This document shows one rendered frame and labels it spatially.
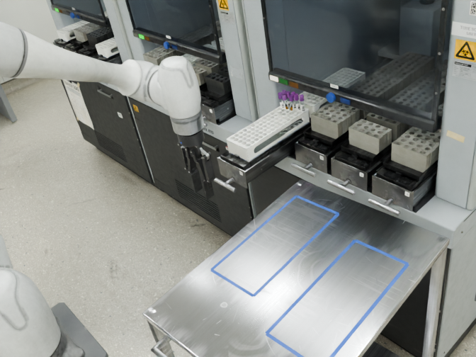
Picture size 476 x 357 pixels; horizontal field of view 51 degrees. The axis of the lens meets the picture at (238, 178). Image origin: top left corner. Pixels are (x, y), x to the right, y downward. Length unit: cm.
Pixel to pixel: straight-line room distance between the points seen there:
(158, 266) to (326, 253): 138
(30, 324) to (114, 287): 129
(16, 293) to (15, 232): 191
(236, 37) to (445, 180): 85
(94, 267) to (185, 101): 145
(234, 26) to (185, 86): 52
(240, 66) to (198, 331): 104
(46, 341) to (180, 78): 71
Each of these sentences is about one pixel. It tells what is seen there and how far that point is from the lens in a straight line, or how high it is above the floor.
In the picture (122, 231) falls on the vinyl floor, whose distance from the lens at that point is 279.
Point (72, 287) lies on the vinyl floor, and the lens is 260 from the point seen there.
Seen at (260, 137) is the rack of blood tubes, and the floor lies 86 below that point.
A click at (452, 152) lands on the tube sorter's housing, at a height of 91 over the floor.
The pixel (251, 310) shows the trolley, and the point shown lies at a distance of 116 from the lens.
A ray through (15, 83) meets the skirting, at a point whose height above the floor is 5.
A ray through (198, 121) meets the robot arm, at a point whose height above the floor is 104.
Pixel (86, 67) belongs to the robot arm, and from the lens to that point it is 120.
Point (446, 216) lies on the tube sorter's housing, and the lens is 150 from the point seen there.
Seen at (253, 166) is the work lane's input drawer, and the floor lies 80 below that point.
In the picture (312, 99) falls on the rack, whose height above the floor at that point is 86.
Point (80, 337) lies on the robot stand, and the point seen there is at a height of 70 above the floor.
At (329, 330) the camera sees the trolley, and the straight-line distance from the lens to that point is 111.
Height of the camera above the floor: 171
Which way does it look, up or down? 36 degrees down
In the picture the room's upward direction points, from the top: 11 degrees counter-clockwise
